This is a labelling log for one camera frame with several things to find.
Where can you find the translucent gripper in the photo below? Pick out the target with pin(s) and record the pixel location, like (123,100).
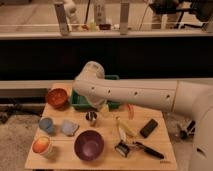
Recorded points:
(104,109)

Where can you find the small metal cup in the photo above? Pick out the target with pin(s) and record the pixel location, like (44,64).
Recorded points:
(91,117)

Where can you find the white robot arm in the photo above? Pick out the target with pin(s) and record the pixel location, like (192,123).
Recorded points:
(193,100)

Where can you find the orange carrot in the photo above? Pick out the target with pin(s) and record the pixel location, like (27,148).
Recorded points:
(131,111)

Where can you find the green plastic tray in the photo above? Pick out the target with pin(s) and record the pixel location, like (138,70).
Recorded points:
(79,102)

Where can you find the yellow banana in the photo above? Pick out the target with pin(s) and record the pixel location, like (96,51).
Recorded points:
(128,130)

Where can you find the purple bowl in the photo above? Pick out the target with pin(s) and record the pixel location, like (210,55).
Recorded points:
(89,145)

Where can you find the black rectangular block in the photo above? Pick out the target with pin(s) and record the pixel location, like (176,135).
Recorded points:
(148,128)

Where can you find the orange bowl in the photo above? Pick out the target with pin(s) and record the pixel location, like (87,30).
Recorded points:
(56,98)

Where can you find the black camera tripod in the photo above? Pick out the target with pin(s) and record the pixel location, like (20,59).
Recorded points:
(188,131)

